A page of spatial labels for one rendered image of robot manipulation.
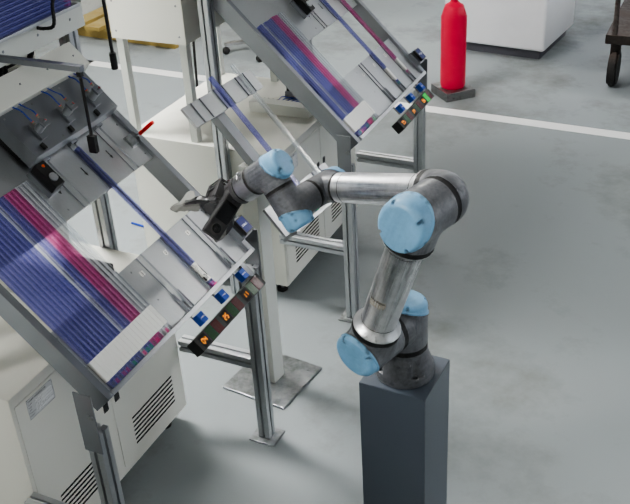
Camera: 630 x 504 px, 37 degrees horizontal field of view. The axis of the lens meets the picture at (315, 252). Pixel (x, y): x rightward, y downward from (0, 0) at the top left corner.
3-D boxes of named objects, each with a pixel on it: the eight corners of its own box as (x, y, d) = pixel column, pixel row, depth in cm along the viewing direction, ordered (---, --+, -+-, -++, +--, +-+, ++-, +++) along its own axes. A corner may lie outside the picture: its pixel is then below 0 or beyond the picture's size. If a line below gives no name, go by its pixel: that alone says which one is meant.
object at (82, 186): (144, 166, 268) (153, 156, 265) (-18, 288, 217) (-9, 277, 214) (60, 81, 266) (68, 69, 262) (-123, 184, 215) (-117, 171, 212)
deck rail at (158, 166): (243, 260, 272) (255, 249, 268) (240, 264, 271) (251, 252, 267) (64, 79, 267) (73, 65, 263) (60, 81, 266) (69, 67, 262)
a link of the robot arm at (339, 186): (485, 157, 205) (322, 156, 239) (456, 176, 198) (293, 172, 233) (495, 207, 209) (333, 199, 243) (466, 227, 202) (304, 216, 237)
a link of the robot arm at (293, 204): (331, 209, 229) (307, 170, 229) (299, 228, 222) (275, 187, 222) (313, 220, 235) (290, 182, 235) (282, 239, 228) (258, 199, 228)
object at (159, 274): (242, 256, 269) (248, 250, 267) (103, 397, 218) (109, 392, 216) (194, 208, 268) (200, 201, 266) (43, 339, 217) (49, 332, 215)
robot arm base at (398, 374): (442, 360, 248) (443, 329, 243) (421, 395, 237) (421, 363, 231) (389, 347, 254) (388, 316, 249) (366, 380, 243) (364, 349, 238)
